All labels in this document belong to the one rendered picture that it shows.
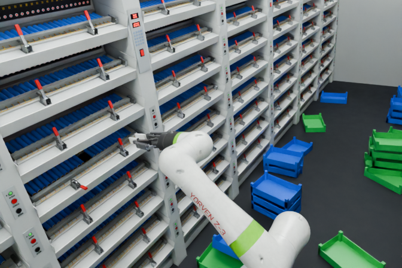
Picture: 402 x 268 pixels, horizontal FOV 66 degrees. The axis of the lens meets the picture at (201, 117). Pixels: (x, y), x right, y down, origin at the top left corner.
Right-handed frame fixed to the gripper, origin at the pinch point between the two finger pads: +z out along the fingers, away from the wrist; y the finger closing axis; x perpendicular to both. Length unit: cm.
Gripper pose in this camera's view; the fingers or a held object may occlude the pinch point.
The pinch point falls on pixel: (137, 139)
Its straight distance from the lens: 138.5
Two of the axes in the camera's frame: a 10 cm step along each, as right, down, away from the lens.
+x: -2.5, -9.1, -3.4
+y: 5.8, -4.2, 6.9
